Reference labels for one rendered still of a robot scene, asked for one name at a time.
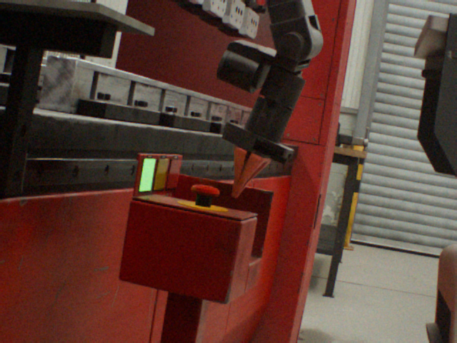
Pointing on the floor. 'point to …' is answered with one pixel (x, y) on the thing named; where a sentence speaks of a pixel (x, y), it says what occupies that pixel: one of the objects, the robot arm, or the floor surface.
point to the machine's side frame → (342, 11)
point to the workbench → (333, 234)
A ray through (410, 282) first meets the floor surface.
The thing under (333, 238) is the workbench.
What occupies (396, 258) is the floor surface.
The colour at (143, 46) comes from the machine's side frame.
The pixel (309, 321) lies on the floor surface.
